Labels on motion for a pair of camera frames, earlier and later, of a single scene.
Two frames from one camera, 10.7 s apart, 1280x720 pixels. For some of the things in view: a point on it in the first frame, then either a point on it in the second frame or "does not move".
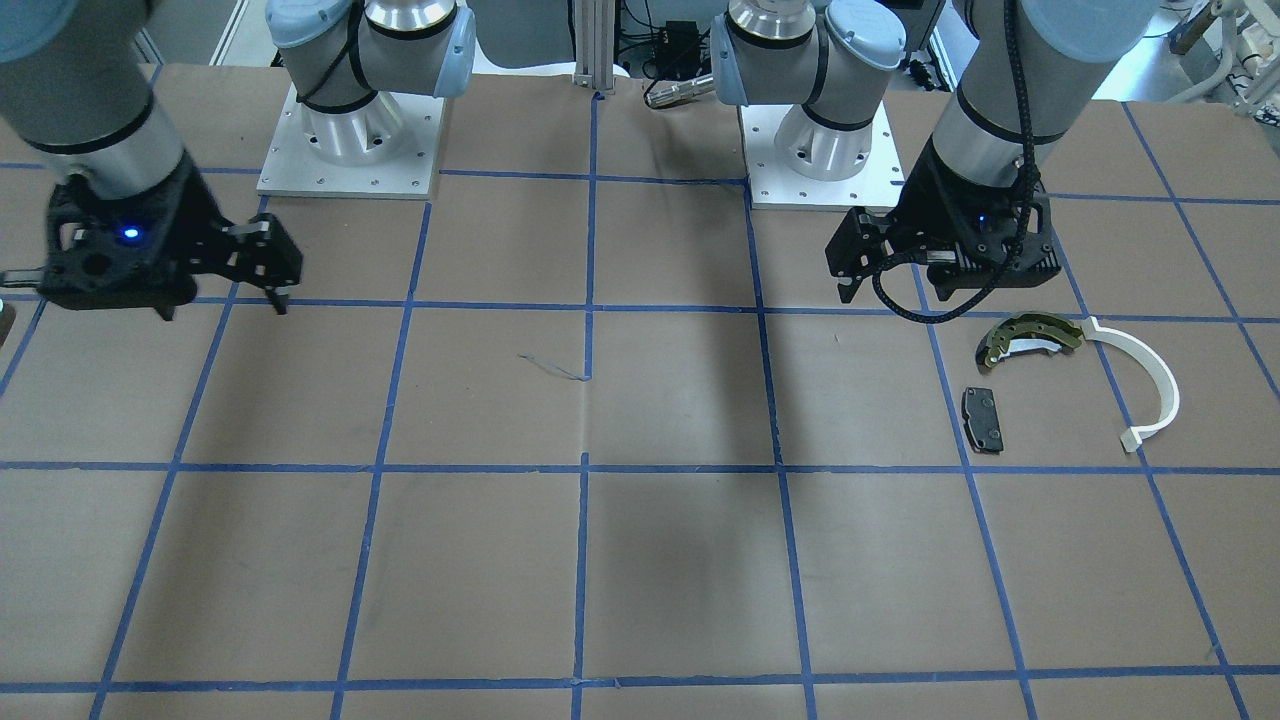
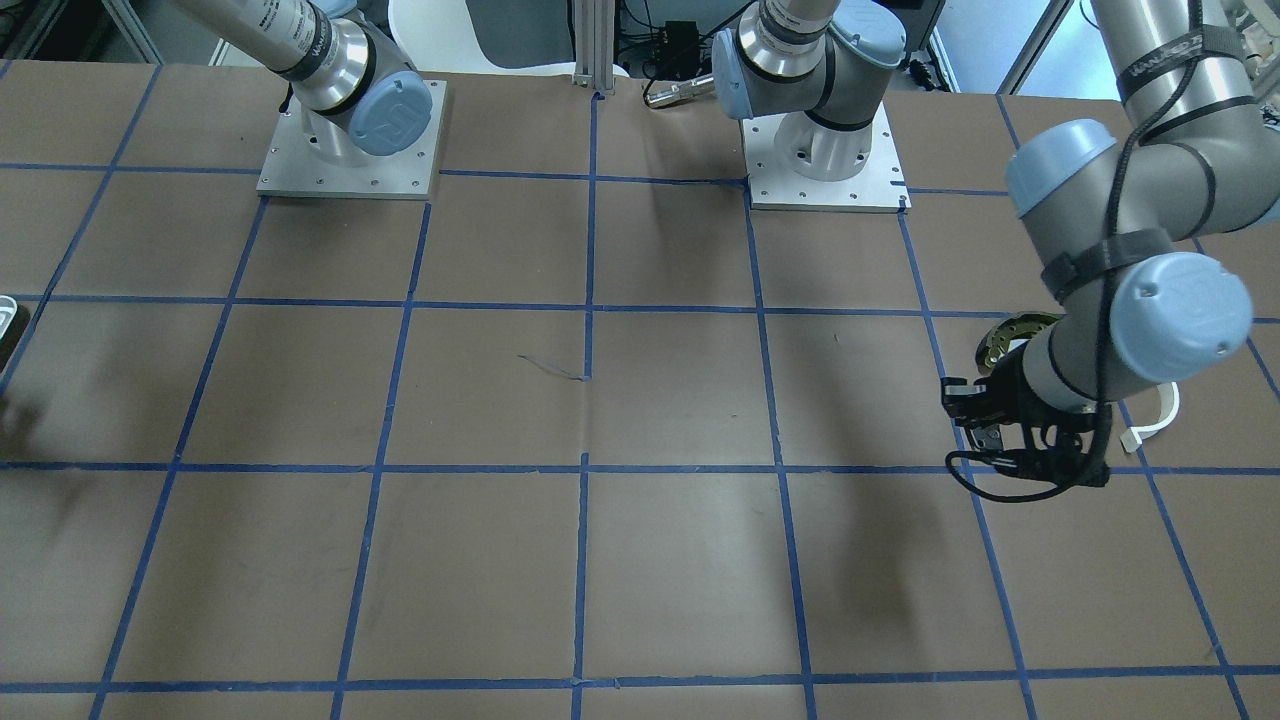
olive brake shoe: (1027, 331) does not move
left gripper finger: (846, 291) to (988, 437)
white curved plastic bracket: (1133, 437) does not move
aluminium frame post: (594, 44) does not move
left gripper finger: (850, 250) to (987, 397)
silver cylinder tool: (663, 93) does not move
